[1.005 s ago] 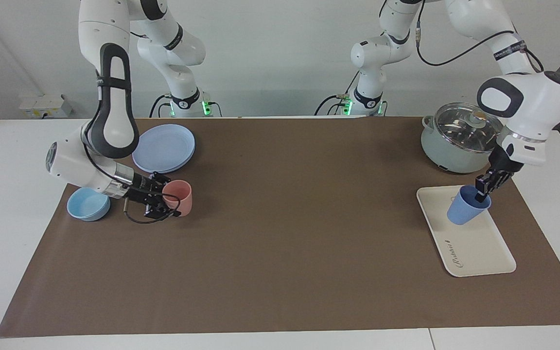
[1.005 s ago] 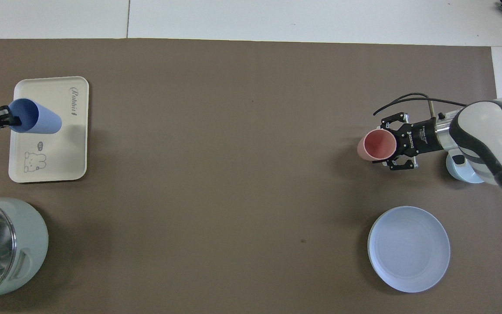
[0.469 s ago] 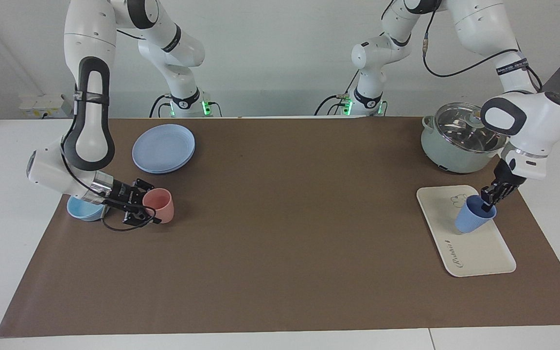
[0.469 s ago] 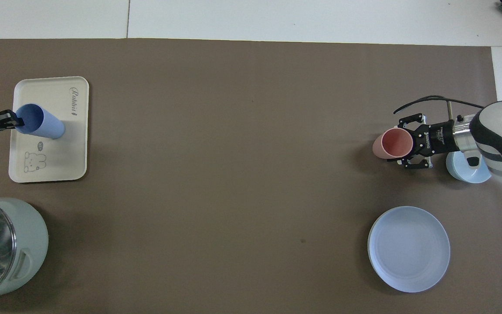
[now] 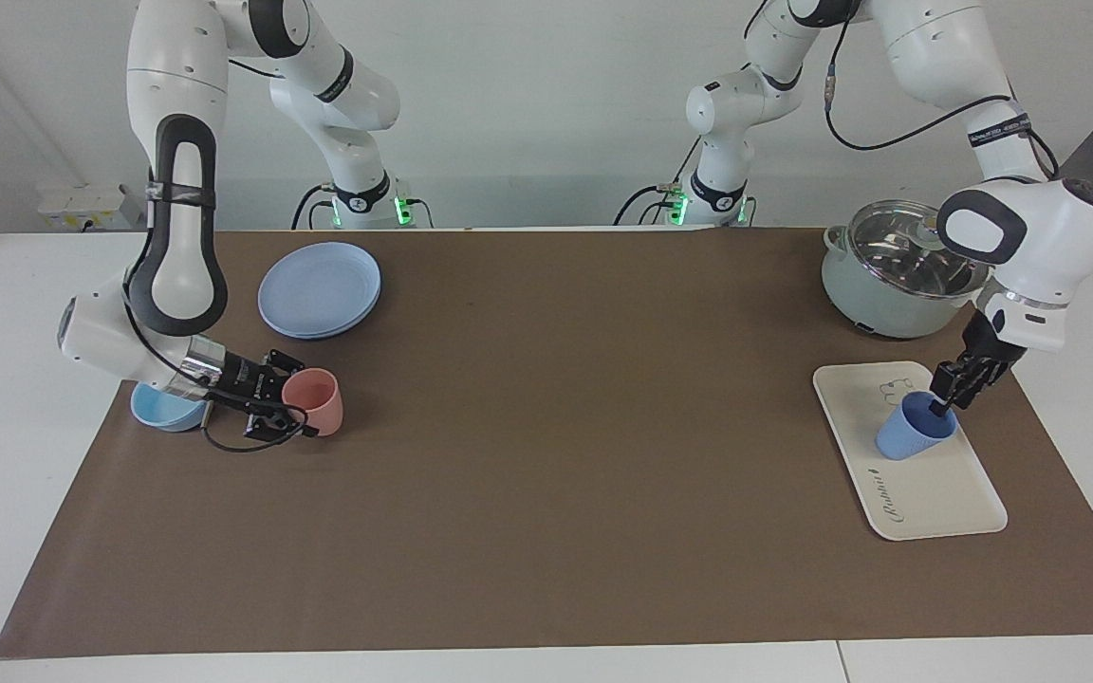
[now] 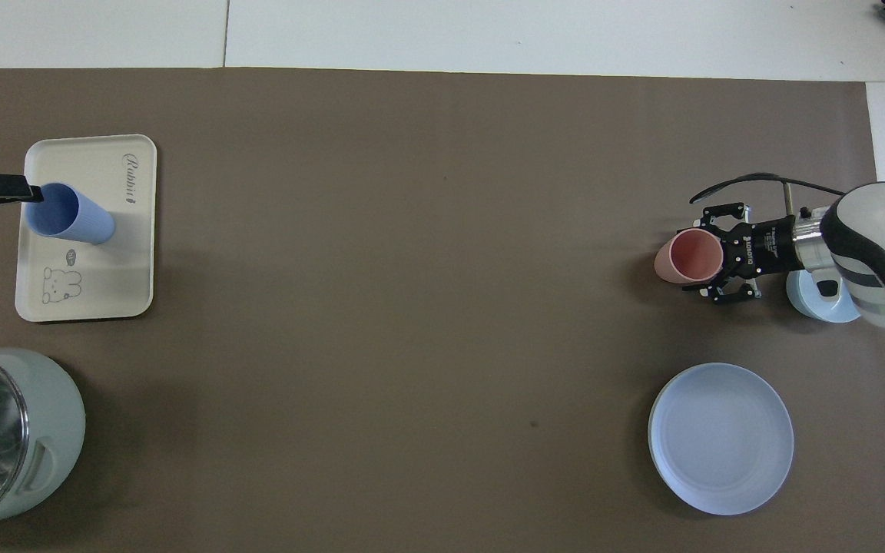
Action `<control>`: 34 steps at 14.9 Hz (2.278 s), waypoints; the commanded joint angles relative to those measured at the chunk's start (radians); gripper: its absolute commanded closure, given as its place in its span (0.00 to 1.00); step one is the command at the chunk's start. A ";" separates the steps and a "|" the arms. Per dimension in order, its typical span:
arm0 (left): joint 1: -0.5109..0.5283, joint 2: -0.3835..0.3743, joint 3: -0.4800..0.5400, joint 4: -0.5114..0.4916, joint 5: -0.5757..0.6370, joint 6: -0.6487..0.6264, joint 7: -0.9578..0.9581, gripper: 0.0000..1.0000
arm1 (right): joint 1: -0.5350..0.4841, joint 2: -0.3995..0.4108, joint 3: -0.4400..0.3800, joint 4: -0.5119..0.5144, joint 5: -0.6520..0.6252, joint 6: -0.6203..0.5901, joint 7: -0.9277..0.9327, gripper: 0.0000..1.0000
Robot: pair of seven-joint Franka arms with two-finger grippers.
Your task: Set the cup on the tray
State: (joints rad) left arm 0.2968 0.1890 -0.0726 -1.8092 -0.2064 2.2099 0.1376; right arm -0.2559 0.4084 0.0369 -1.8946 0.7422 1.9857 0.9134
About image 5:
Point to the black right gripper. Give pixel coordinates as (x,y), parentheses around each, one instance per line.
(252,389)

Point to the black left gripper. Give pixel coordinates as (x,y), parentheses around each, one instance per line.
(988,351)

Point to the pink cup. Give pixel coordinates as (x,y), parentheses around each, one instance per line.
(324,403)

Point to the blue cup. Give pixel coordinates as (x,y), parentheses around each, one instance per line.
(907,436)

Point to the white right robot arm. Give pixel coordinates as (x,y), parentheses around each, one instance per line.
(176,76)

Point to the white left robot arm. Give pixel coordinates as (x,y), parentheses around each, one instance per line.
(1059,247)

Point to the cream tray with rabbit print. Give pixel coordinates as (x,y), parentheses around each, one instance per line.
(945,493)

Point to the light blue plate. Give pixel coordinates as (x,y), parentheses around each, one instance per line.
(319,289)

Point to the light blue bowl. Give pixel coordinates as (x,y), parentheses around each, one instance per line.
(162,410)

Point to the pale green cooking pot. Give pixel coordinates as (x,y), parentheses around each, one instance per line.
(864,304)

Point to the glass pot lid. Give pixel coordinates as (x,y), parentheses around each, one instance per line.
(898,251)

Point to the brown table mat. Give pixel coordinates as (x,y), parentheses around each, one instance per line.
(556,474)

